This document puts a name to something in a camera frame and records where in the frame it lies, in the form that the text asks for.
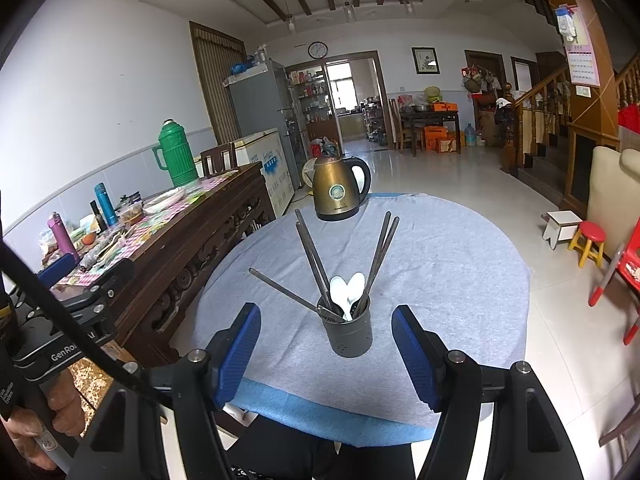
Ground dark wooden dining table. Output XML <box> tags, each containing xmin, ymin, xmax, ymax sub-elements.
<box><xmin>397</xmin><ymin>109</ymin><xmax>461</xmax><ymax>156</ymax></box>

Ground person's left hand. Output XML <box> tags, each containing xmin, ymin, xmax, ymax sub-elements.
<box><xmin>0</xmin><ymin>375</ymin><xmax>87</xmax><ymax>472</ymax></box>

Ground framed wall picture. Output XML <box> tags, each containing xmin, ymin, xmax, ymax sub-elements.
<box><xmin>411</xmin><ymin>47</ymin><xmax>441</xmax><ymax>75</ymax></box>

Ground orange cardboard box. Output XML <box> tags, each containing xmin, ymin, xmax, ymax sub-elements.
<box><xmin>424</xmin><ymin>125</ymin><xmax>461</xmax><ymax>154</ymax></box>

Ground grey utensil holder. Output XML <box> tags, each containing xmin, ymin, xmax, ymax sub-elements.
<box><xmin>317</xmin><ymin>294</ymin><xmax>373</xmax><ymax>359</ymax></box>

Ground white ceramic spoon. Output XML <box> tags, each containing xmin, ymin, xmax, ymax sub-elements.
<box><xmin>347</xmin><ymin>272</ymin><xmax>367</xmax><ymax>318</ymax></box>

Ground blue water bottle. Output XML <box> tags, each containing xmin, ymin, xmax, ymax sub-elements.
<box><xmin>94</xmin><ymin>183</ymin><xmax>119</xmax><ymax>227</ymax></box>

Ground carved dark wooden sideboard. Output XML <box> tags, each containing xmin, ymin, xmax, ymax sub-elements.
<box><xmin>37</xmin><ymin>162</ymin><xmax>278</xmax><ymax>366</ymax></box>

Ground grey tablecloth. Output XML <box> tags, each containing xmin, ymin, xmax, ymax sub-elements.
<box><xmin>192</xmin><ymin>192</ymin><xmax>532</xmax><ymax>428</ymax></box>

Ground bamboo door curtain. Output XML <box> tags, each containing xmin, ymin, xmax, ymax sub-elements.
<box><xmin>190</xmin><ymin>21</ymin><xmax>247</xmax><ymax>146</ymax></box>

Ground white plastic spoons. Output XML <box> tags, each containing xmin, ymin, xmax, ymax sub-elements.
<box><xmin>329</xmin><ymin>276</ymin><xmax>353</xmax><ymax>322</ymax></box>

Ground grey refrigerator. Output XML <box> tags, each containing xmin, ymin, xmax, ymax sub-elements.
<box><xmin>227</xmin><ymin>60</ymin><xmax>303</xmax><ymax>161</ymax></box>

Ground white chest freezer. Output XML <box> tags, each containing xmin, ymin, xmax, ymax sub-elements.
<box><xmin>235</xmin><ymin>127</ymin><xmax>296</xmax><ymax>216</ymax></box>

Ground wooden staircase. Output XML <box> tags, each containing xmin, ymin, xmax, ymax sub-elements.
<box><xmin>500</xmin><ymin>55</ymin><xmax>640</xmax><ymax>211</ymax></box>

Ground kitchen storage shelf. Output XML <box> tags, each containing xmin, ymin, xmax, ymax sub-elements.
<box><xmin>290</xmin><ymin>67</ymin><xmax>332</xmax><ymax>141</ymax></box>

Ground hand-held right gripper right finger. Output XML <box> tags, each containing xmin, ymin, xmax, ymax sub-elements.
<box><xmin>391</xmin><ymin>304</ymin><xmax>585</xmax><ymax>480</ymax></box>

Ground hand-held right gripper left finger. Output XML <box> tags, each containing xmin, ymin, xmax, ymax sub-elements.
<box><xmin>67</xmin><ymin>302</ymin><xmax>262</xmax><ymax>480</ymax></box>

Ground person's dark clothing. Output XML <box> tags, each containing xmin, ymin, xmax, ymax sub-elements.
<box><xmin>220</xmin><ymin>412</ymin><xmax>418</xmax><ymax>480</ymax></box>

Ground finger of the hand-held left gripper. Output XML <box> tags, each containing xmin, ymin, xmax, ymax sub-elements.
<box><xmin>59</xmin><ymin>258</ymin><xmax>136</xmax><ymax>309</ymax></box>
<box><xmin>37</xmin><ymin>252</ymin><xmax>81</xmax><ymax>288</ymax></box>

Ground small white stool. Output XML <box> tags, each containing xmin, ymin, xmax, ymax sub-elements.
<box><xmin>541</xmin><ymin>210</ymin><xmax>586</xmax><ymax>250</ymax></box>

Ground red plastic toy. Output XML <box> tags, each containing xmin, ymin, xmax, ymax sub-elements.
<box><xmin>309</xmin><ymin>137</ymin><xmax>341</xmax><ymax>158</ymax></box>

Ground cream panel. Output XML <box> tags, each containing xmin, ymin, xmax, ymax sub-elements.
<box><xmin>586</xmin><ymin>146</ymin><xmax>640</xmax><ymax>261</ymax></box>

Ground wall calendar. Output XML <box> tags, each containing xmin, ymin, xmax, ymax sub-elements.
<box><xmin>564</xmin><ymin>7</ymin><xmax>601</xmax><ymax>87</ymax></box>

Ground black cable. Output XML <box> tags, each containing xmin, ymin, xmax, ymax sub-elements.
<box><xmin>0</xmin><ymin>237</ymin><xmax>173</xmax><ymax>411</ymax></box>

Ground wooden chair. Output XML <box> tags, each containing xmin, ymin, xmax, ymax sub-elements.
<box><xmin>200</xmin><ymin>142</ymin><xmax>238</xmax><ymax>178</ymax></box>

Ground white plate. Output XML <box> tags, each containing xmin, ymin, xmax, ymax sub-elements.
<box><xmin>142</xmin><ymin>187</ymin><xmax>186</xmax><ymax>213</ymax></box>

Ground green thermos flask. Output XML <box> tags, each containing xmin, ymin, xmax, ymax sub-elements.
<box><xmin>152</xmin><ymin>120</ymin><xmax>200</xmax><ymax>187</ymax></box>

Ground yellow stool with red seat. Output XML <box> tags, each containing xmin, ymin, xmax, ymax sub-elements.
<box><xmin>567</xmin><ymin>221</ymin><xmax>607</xmax><ymax>268</ymax></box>

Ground pink checked table cover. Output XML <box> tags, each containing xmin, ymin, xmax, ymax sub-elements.
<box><xmin>50</xmin><ymin>170</ymin><xmax>241</xmax><ymax>286</ymax></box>

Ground purple water bottle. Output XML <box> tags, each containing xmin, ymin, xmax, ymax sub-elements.
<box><xmin>47</xmin><ymin>212</ymin><xmax>81</xmax><ymax>261</ymax></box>

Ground red plastic chair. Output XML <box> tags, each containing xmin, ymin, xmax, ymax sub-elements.
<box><xmin>587</xmin><ymin>220</ymin><xmax>640</xmax><ymax>346</ymax></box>

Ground gold electric kettle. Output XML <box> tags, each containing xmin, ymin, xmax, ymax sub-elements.
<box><xmin>306</xmin><ymin>142</ymin><xmax>372</xmax><ymax>222</ymax></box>

